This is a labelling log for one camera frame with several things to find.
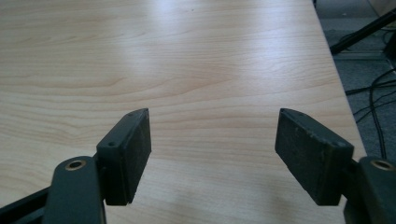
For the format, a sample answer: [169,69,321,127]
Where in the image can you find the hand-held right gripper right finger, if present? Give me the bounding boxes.
[275,107,355,207]

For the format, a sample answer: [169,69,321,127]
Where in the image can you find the black cables on floor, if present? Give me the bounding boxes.
[329,7,396,56]

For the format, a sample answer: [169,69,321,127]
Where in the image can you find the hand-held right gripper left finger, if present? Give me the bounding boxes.
[96,107,153,206]

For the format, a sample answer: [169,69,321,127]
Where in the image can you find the long black floor cable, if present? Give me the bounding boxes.
[368,68,396,161]

